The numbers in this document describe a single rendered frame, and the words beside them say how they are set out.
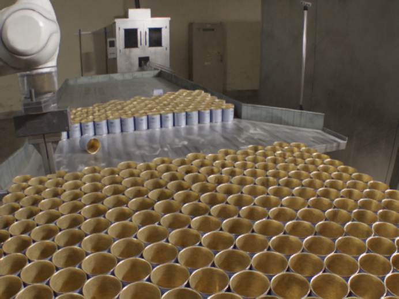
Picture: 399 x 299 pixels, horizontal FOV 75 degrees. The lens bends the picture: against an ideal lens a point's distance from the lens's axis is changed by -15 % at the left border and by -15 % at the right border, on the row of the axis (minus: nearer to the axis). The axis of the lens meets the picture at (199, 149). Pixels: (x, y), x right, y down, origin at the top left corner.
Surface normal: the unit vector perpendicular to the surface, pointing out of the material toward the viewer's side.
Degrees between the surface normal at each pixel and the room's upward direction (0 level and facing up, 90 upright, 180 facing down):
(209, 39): 90
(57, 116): 88
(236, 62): 90
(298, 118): 90
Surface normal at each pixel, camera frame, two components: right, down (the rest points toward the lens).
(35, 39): 0.53, 0.20
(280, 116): -0.43, 0.32
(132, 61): 0.34, 0.33
